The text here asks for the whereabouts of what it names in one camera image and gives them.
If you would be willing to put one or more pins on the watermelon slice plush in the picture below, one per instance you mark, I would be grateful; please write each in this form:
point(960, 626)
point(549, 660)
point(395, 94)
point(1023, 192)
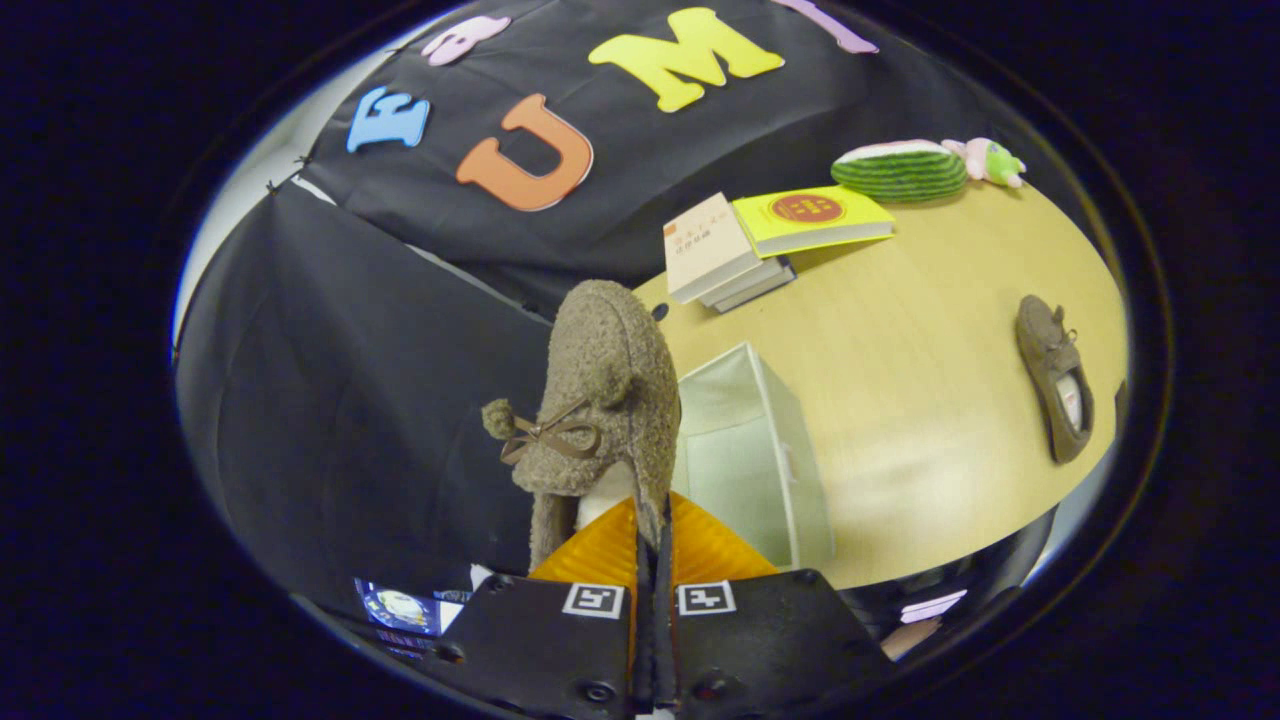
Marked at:
point(900, 172)

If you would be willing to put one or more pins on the yellow book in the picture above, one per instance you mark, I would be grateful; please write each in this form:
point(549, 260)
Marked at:
point(810, 210)

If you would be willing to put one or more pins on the thin white book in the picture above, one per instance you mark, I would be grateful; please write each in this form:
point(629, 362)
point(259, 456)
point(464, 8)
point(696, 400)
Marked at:
point(775, 288)
point(765, 275)

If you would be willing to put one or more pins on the pale green storage box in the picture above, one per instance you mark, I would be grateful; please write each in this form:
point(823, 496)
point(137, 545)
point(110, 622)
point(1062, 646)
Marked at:
point(745, 470)

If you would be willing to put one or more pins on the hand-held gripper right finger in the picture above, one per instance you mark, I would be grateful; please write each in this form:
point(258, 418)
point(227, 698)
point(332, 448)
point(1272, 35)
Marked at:
point(760, 640)

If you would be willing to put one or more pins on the pink and green plush toy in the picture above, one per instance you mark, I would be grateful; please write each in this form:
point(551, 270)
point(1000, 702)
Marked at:
point(990, 162)

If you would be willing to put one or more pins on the brown fleece shoe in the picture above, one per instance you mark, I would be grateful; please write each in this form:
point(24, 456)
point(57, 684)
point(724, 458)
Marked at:
point(610, 360)
point(1045, 350)

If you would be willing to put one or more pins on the beige book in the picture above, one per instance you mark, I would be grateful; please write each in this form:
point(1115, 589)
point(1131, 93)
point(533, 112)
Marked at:
point(705, 245)

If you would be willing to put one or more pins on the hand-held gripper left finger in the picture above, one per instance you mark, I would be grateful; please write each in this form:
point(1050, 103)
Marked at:
point(540, 640)

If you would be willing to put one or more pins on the black backdrop cloth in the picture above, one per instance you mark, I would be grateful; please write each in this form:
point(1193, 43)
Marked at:
point(350, 380)

